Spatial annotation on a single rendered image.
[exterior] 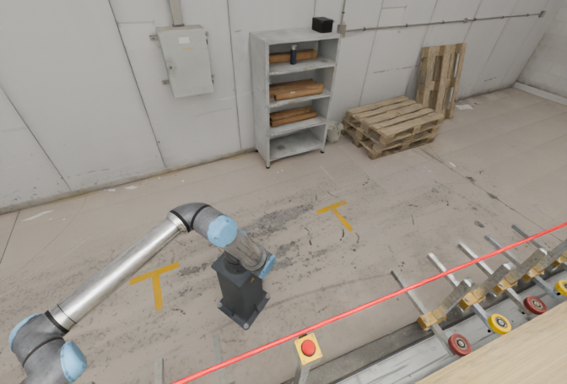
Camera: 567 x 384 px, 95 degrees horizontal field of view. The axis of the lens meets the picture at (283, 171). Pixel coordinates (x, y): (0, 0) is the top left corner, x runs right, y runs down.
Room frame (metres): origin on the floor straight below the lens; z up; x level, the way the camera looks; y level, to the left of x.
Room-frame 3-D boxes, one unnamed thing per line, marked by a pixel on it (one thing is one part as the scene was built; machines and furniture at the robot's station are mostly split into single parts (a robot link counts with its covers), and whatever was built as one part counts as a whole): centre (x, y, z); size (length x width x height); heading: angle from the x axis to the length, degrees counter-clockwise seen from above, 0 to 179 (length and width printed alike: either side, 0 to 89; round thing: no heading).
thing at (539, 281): (0.87, -1.43, 0.81); 0.43 x 0.03 x 0.04; 22
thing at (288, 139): (3.08, -0.08, 0.78); 0.90 x 0.45 x 1.55; 117
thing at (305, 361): (0.28, -0.10, 1.18); 0.07 x 0.07 x 0.08; 22
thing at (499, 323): (0.50, -1.03, 0.85); 0.08 x 0.08 x 0.11
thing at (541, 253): (0.74, -1.25, 0.91); 0.03 x 0.03 x 0.48; 22
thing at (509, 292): (0.78, -1.19, 0.83); 0.43 x 0.03 x 0.04; 22
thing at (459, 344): (0.41, -0.80, 0.85); 0.08 x 0.08 x 0.11
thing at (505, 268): (0.65, -1.02, 0.92); 0.03 x 0.03 x 0.48; 22
